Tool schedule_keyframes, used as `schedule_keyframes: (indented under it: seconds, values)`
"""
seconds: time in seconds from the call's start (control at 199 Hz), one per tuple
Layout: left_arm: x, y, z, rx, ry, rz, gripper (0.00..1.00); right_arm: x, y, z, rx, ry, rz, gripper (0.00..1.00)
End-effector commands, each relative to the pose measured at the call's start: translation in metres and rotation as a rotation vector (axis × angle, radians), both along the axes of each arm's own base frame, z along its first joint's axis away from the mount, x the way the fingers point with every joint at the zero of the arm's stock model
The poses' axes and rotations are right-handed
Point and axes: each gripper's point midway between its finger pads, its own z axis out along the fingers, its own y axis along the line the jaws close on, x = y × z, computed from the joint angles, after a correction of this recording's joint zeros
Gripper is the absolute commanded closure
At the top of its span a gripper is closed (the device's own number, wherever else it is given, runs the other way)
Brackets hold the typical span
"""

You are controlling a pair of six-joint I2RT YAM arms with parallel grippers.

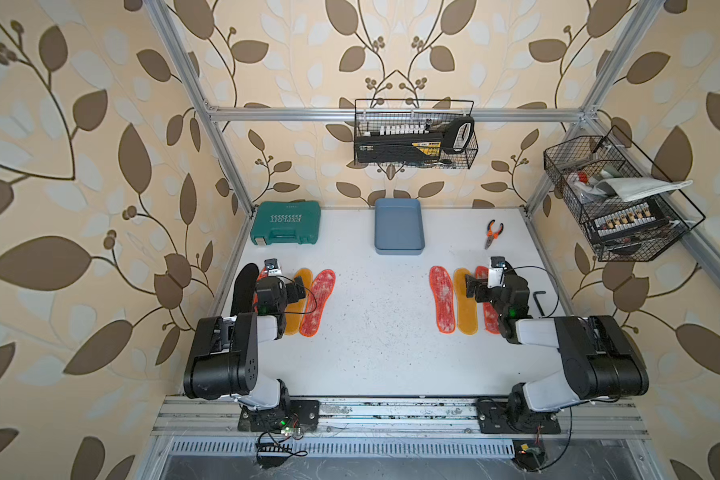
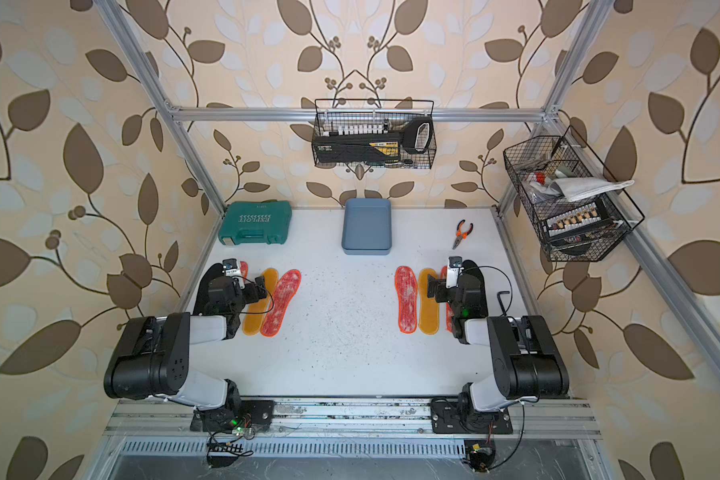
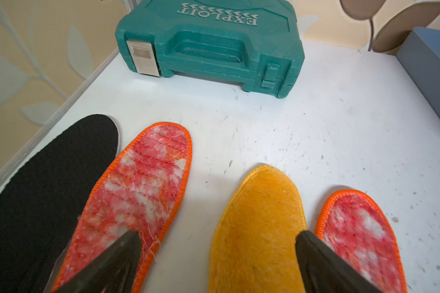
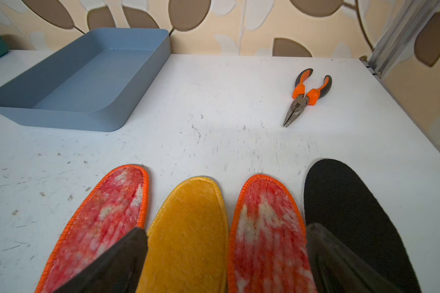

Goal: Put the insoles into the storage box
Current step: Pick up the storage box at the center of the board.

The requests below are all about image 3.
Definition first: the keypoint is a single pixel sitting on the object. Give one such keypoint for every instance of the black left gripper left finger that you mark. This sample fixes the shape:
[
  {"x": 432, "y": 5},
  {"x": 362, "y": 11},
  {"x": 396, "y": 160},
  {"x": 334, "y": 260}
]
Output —
[{"x": 114, "y": 271}]

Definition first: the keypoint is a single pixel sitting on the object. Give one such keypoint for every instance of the red insole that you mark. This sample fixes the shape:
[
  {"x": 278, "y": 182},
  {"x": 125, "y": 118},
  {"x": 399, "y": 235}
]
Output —
[
  {"x": 141, "y": 190},
  {"x": 355, "y": 227}
]

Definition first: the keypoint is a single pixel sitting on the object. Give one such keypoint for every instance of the blue-grey storage box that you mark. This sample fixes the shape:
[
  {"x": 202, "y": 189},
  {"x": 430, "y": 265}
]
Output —
[{"x": 420, "y": 56}]

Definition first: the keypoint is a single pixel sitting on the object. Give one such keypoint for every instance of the black insole left side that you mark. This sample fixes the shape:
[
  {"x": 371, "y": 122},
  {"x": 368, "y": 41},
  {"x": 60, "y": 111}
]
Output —
[{"x": 40, "y": 206}]

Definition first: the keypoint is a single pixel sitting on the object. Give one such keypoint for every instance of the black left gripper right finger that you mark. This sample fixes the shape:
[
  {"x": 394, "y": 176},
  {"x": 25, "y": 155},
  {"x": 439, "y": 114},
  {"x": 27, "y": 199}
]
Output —
[{"x": 323, "y": 271}]

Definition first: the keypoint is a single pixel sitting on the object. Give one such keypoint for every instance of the green plastic tool case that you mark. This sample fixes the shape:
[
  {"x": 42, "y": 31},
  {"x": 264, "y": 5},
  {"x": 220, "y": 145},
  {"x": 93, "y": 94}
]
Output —
[{"x": 255, "y": 44}]

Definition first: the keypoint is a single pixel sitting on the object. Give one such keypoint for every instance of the yellow insole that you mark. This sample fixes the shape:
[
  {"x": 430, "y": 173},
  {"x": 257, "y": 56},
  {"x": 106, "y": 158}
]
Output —
[{"x": 253, "y": 249}]

